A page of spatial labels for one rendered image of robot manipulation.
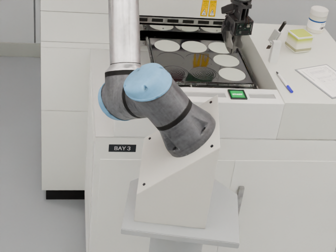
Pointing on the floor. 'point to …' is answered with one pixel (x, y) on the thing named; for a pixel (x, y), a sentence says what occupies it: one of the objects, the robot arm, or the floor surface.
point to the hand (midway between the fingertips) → (230, 48)
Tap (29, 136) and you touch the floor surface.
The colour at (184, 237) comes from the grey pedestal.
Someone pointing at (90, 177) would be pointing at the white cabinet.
